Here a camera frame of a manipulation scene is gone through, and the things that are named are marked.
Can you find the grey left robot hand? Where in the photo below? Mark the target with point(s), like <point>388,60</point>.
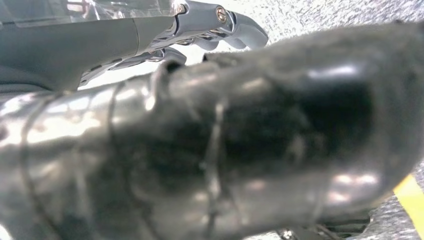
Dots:
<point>198,139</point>

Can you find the yellow floor tape square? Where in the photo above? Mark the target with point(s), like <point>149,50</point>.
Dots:
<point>412,202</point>

